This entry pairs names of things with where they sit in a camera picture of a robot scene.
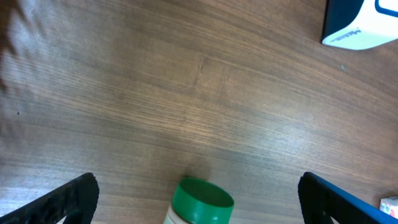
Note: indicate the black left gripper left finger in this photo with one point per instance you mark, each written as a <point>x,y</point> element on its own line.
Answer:
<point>73,202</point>

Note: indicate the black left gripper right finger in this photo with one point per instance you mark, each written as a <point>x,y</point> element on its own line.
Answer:
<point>322,202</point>

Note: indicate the green lid spice jar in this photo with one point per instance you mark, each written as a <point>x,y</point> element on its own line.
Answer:
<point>198,201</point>

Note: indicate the white barcode scanner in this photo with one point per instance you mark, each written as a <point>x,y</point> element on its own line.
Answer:
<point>359,24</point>

